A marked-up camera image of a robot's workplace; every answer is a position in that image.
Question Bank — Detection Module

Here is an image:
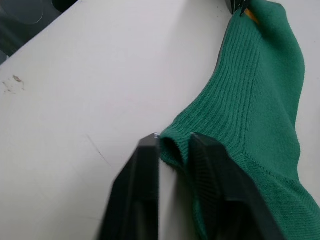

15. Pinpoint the green ribbed sock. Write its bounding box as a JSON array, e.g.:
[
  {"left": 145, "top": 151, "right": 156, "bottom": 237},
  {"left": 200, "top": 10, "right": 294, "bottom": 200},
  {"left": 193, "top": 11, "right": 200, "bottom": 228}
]
[{"left": 158, "top": 0, "right": 320, "bottom": 240}]

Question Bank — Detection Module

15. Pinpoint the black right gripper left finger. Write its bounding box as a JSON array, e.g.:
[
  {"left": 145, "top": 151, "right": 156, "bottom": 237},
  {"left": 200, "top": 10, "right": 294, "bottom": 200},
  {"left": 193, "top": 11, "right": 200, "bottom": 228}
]
[{"left": 188, "top": 132, "right": 287, "bottom": 240}]

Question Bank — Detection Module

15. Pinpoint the dark rounded base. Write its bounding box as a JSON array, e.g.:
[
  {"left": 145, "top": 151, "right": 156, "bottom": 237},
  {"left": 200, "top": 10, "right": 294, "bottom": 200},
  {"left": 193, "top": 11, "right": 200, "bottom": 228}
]
[{"left": 0, "top": 0, "right": 83, "bottom": 67}]

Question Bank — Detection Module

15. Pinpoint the orange sock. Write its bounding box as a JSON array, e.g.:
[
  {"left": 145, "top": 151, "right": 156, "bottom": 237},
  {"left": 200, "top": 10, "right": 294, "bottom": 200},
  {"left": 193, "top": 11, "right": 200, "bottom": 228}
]
[{"left": 244, "top": 7, "right": 260, "bottom": 25}]

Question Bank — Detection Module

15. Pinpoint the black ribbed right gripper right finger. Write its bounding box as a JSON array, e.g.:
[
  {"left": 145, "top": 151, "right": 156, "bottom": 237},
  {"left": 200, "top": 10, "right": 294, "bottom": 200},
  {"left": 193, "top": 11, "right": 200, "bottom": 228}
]
[{"left": 224, "top": 0, "right": 255, "bottom": 18}]

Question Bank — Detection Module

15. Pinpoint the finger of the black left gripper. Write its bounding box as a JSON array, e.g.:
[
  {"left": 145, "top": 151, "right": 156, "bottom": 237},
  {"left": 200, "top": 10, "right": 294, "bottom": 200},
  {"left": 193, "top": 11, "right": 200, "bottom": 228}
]
[{"left": 96, "top": 132, "right": 161, "bottom": 240}]

